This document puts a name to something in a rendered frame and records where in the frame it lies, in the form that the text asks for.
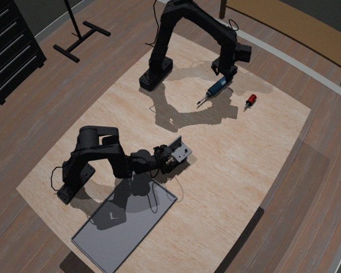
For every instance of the dark blue electric screwdriver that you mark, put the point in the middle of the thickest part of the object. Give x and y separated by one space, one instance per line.
215 88

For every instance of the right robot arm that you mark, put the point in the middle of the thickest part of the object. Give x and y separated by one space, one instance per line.
78 171

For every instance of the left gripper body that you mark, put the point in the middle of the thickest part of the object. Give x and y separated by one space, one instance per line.
226 68

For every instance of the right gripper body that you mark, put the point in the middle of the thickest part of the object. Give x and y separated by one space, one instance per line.
154 164

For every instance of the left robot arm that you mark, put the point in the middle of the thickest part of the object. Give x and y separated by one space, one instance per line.
172 13

